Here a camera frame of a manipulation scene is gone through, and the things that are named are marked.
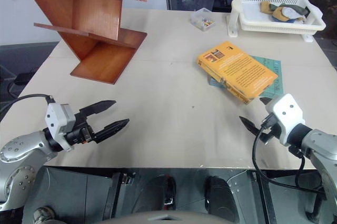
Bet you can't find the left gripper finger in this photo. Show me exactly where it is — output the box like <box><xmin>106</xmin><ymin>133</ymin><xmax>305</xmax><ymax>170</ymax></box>
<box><xmin>78</xmin><ymin>100</ymin><xmax>117</xmax><ymax>121</ymax></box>
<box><xmin>93</xmin><ymin>118</ymin><xmax>131</xmax><ymax>144</ymax></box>

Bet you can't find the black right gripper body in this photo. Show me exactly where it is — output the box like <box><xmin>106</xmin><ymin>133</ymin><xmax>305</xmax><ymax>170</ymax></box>
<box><xmin>259</xmin><ymin>114</ymin><xmax>281</xmax><ymax>144</ymax></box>

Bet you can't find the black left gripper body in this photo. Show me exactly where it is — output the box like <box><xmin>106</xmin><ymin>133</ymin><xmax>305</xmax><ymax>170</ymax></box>
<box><xmin>64</xmin><ymin>113</ymin><xmax>95</xmax><ymax>146</ymax></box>

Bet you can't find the yellow paperback book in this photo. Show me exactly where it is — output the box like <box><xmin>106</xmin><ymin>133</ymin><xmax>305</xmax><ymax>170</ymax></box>
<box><xmin>197</xmin><ymin>41</ymin><xmax>279</xmax><ymax>106</ymax></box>

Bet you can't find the teal thin book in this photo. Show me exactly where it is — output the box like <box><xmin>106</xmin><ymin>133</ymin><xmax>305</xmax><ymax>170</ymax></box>
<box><xmin>209</xmin><ymin>55</ymin><xmax>284</xmax><ymax>96</ymax></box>

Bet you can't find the brown wooden zigzag bookshelf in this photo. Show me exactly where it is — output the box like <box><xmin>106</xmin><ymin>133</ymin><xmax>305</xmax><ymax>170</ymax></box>
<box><xmin>14</xmin><ymin>0</ymin><xmax>148</xmax><ymax>85</ymax></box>

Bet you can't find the dark rounded shape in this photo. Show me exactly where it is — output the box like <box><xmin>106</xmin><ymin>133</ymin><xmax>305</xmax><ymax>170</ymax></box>
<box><xmin>204</xmin><ymin>176</ymin><xmax>240</xmax><ymax>222</ymax></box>

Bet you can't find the black power adapter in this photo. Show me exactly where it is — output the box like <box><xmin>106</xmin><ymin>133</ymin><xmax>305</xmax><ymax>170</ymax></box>
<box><xmin>14</xmin><ymin>72</ymin><xmax>34</xmax><ymax>85</ymax></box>

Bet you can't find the white plastic mesh basket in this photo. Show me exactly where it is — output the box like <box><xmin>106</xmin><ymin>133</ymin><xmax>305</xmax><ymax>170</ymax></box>
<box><xmin>234</xmin><ymin>0</ymin><xmax>327</xmax><ymax>35</ymax></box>

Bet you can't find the white plastic basket stand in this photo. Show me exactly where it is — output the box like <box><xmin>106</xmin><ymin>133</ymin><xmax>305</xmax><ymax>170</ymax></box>
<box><xmin>226</xmin><ymin>0</ymin><xmax>314</xmax><ymax>43</ymax></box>

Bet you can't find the grey round object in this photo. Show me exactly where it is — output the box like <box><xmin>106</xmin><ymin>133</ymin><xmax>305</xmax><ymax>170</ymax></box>
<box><xmin>33</xmin><ymin>206</ymin><xmax>62</xmax><ymax>224</ymax></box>

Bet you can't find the white blue cloth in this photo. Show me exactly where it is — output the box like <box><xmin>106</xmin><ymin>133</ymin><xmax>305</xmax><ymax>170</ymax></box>
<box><xmin>272</xmin><ymin>7</ymin><xmax>306</xmax><ymax>24</ymax></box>

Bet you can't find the mustard yellow cloth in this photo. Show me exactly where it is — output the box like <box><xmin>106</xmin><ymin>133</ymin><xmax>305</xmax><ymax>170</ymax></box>
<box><xmin>261</xmin><ymin>1</ymin><xmax>290</xmax><ymax>22</ymax></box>

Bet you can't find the grey green cloth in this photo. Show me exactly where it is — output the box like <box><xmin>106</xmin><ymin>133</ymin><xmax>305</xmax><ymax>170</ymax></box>
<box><xmin>273</xmin><ymin>3</ymin><xmax>309</xmax><ymax>17</ymax></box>

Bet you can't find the clear plastic parts box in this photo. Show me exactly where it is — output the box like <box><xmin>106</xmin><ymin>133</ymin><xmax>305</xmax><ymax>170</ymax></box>
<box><xmin>190</xmin><ymin>7</ymin><xmax>216</xmax><ymax>32</ymax></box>

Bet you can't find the grey curved robot torso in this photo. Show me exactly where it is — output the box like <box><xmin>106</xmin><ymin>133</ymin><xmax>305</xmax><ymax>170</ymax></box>
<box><xmin>99</xmin><ymin>209</ymin><xmax>238</xmax><ymax>224</ymax></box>

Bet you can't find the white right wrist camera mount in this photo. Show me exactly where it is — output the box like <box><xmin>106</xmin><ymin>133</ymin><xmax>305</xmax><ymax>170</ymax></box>
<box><xmin>265</xmin><ymin>93</ymin><xmax>306</xmax><ymax>147</ymax></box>

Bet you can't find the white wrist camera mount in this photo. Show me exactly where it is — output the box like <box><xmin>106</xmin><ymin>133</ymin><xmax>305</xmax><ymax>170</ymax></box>
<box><xmin>45</xmin><ymin>102</ymin><xmax>76</xmax><ymax>152</ymax></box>
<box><xmin>265</xmin><ymin>93</ymin><xmax>306</xmax><ymax>147</ymax></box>

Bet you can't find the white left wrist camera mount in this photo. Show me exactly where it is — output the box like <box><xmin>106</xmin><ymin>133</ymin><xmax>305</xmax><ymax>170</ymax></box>
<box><xmin>45</xmin><ymin>102</ymin><xmax>76</xmax><ymax>152</ymax></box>

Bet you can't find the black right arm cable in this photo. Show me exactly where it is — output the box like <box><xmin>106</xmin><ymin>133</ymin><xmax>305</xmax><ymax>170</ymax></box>
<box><xmin>252</xmin><ymin>119</ymin><xmax>328</xmax><ymax>196</ymax></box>

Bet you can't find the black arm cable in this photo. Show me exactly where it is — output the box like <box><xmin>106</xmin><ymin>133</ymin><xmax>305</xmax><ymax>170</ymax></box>
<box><xmin>0</xmin><ymin>94</ymin><xmax>56</xmax><ymax>114</ymax></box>
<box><xmin>252</xmin><ymin>119</ymin><xmax>328</xmax><ymax>196</ymax></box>

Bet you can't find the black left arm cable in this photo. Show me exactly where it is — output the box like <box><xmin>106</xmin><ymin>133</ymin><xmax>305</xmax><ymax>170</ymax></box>
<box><xmin>0</xmin><ymin>94</ymin><xmax>56</xmax><ymax>114</ymax></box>

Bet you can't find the black table frame leg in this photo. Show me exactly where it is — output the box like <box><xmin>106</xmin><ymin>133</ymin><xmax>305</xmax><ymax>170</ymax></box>
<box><xmin>104</xmin><ymin>172</ymin><xmax>138</xmax><ymax>220</ymax></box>

